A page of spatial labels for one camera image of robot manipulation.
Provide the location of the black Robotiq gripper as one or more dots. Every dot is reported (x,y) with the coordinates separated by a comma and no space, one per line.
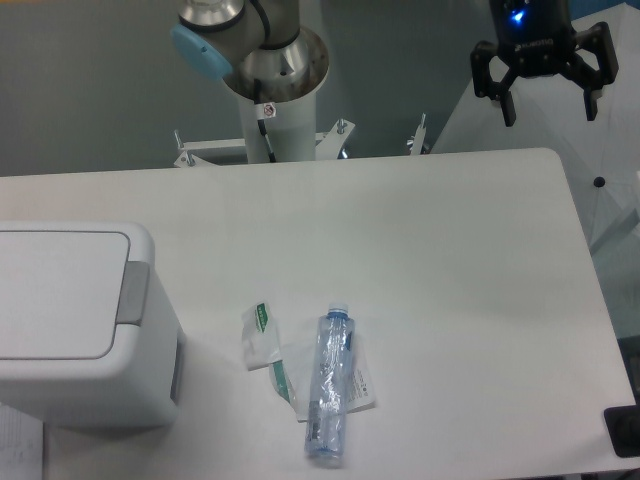
(536,38)

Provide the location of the white push-lid trash can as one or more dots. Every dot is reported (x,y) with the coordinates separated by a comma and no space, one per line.
(89,337)

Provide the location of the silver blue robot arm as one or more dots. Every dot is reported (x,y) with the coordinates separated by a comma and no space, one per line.
(261,51)

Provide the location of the white Superior umbrella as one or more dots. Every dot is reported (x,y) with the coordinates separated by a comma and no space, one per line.
(600,158)

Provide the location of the crushed clear plastic bottle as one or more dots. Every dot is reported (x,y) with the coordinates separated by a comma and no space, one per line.
(332,368)

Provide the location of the black device at table edge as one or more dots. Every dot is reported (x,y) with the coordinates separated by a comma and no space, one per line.
(623,427)

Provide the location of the white green wrapper packet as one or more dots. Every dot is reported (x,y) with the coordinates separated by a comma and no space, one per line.
(260,337)

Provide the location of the clear plastic bag with label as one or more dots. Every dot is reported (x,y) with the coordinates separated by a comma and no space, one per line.
(291,377)

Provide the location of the printed paper sheet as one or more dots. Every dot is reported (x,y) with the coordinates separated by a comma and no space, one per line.
(22,438)

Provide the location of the white metal base frame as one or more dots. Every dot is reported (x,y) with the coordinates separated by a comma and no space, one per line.
(329,145)

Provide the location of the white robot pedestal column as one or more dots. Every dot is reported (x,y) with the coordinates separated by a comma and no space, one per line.
(284,131)

